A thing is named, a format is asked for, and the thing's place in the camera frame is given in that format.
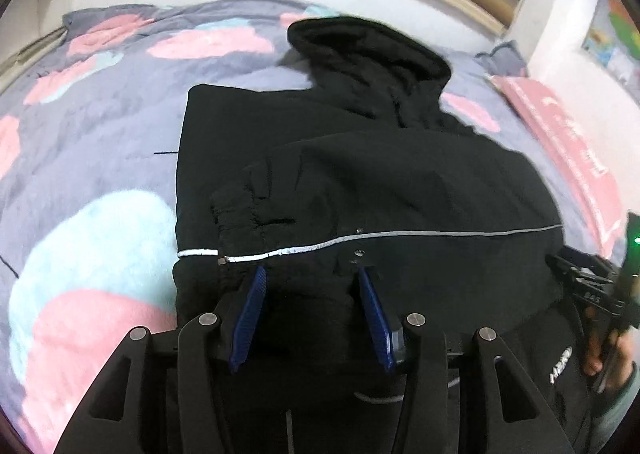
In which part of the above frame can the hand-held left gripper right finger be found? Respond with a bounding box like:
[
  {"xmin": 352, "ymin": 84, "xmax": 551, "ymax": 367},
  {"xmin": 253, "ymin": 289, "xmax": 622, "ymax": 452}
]
[{"xmin": 356, "ymin": 267, "xmax": 576, "ymax": 454}]

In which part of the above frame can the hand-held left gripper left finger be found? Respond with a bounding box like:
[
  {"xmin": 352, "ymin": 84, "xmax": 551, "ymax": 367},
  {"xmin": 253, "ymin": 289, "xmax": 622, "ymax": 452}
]
[{"xmin": 52, "ymin": 267, "xmax": 268, "ymax": 454}]

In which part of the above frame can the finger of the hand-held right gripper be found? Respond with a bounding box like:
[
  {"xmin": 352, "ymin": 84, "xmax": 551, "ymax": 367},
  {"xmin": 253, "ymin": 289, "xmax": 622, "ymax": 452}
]
[{"xmin": 545, "ymin": 247, "xmax": 608, "ymax": 295}]

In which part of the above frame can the black jacket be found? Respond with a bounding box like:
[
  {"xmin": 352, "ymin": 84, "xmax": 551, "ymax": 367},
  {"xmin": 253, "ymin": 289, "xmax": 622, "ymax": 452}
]
[{"xmin": 172, "ymin": 17, "xmax": 596, "ymax": 454}]

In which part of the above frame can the person's right forearm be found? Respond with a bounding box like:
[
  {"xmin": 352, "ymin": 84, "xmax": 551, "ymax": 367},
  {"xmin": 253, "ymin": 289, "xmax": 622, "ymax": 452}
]
[{"xmin": 587, "ymin": 371, "xmax": 640, "ymax": 454}]

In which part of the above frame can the person's right hand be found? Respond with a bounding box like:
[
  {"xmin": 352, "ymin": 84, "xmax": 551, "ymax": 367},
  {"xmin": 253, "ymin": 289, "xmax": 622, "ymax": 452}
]
[{"xmin": 584, "ymin": 333, "xmax": 637, "ymax": 387}]

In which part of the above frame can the pink pillow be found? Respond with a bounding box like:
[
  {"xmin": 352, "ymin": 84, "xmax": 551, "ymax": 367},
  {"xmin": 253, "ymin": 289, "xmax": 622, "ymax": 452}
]
[{"xmin": 487, "ymin": 74, "xmax": 631, "ymax": 260}]

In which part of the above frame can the grey cushion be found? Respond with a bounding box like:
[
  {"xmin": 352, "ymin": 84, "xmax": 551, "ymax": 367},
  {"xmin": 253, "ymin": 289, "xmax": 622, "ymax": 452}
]
[{"xmin": 475, "ymin": 40, "xmax": 526, "ymax": 78}]

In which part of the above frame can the grey floral blanket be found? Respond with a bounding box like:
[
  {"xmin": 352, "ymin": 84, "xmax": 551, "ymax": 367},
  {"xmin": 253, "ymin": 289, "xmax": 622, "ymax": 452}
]
[{"xmin": 0, "ymin": 2, "xmax": 626, "ymax": 454}]

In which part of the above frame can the colourful wall map poster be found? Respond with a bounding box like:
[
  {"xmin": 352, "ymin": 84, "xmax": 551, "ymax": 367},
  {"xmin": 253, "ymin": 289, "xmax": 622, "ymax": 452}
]
[{"xmin": 582, "ymin": 0, "xmax": 640, "ymax": 85}]

